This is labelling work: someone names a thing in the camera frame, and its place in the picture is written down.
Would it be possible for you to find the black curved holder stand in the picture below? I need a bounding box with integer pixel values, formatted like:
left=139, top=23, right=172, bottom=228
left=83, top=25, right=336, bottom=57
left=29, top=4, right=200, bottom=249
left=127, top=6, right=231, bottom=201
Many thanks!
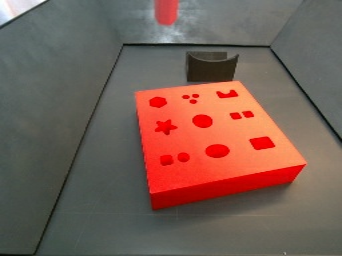
left=185, top=51, right=239, bottom=82

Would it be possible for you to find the red shape sorting block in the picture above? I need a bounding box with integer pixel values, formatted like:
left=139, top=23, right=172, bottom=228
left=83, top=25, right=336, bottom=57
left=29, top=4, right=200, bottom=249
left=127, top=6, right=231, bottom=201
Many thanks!
left=135, top=81, right=306, bottom=210

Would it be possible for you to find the red hexagonal prism rod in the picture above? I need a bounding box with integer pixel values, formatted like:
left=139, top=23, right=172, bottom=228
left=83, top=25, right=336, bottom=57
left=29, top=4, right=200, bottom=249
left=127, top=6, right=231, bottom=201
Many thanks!
left=153, top=0, right=179, bottom=25

